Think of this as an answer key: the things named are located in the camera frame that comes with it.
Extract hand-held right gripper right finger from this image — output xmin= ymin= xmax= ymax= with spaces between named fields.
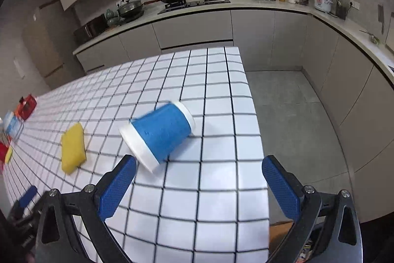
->
xmin=262 ymin=155 xmax=363 ymax=263

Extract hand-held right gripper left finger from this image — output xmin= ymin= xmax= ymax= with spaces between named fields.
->
xmin=34 ymin=155 xmax=138 ymax=263

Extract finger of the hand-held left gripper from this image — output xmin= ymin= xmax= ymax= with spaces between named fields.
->
xmin=17 ymin=185 xmax=39 ymax=210

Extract blue paper cup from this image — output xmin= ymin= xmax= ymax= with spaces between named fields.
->
xmin=118 ymin=101 xmax=196 ymax=173

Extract brown cardboard sheet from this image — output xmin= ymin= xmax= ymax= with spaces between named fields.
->
xmin=269 ymin=220 xmax=296 ymax=263

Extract red yellow packet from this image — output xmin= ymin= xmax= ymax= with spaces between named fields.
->
xmin=0 ymin=141 xmax=13 ymax=166

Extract yellow sponge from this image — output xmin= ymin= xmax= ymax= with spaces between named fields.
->
xmin=60 ymin=122 xmax=87 ymax=175

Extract blue white packet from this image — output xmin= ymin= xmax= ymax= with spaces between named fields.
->
xmin=1 ymin=110 xmax=24 ymax=141

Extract white tiled kitchen island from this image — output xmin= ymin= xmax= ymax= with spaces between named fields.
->
xmin=0 ymin=46 xmax=271 ymax=263

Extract grey kitchen counter cabinets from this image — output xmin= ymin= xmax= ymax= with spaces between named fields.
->
xmin=72 ymin=0 xmax=394 ymax=223

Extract black microwave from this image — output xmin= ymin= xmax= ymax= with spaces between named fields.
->
xmin=73 ymin=14 xmax=107 ymax=44

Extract green teapot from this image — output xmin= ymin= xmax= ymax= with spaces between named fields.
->
xmin=105 ymin=8 xmax=119 ymax=27

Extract green vegetables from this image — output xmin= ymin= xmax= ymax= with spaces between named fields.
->
xmin=360 ymin=29 xmax=381 ymax=45

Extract black wok with lid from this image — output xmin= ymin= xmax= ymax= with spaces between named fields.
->
xmin=116 ymin=0 xmax=145 ymax=19

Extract dark utensil holder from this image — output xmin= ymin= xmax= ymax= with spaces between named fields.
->
xmin=335 ymin=0 xmax=348 ymax=20

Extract kitchen cleaver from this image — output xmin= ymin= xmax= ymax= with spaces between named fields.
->
xmin=378 ymin=4 xmax=385 ymax=35

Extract black gas stove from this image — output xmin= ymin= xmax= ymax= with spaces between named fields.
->
xmin=158 ymin=0 xmax=231 ymax=15

